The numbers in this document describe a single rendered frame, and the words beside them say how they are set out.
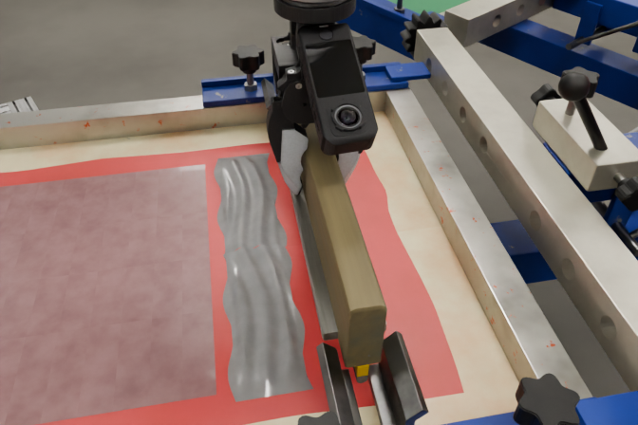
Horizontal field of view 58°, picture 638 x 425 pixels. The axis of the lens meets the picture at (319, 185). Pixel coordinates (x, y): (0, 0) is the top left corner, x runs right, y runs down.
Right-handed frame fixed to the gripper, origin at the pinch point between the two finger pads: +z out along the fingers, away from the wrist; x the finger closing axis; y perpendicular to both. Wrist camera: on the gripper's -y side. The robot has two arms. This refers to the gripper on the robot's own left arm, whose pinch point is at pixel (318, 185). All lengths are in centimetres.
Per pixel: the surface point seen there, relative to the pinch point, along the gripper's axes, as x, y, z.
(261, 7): -18, 295, 105
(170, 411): 16.5, -18.0, 8.3
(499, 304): -14.8, -14.7, 4.8
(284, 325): 5.5, -11.3, 7.7
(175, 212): 16.3, 8.0, 8.4
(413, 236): -10.9, -1.2, 8.3
